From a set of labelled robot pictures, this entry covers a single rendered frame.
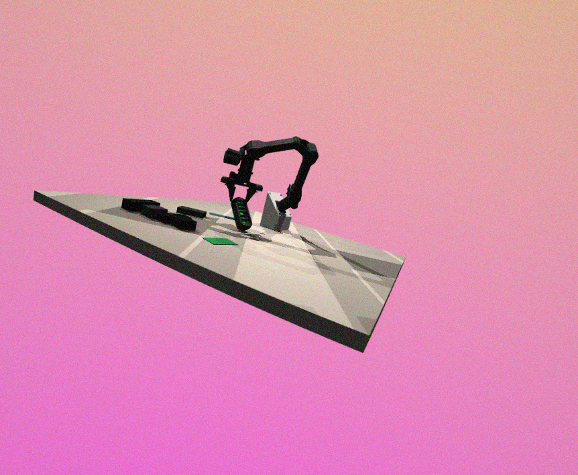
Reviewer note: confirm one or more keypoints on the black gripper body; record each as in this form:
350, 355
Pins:
244, 176

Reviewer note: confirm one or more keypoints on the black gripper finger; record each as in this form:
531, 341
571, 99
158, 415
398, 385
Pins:
231, 191
249, 194

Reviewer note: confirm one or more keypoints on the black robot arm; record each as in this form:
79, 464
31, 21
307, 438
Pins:
256, 149

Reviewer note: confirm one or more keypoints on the green block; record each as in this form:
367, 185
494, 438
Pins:
219, 241

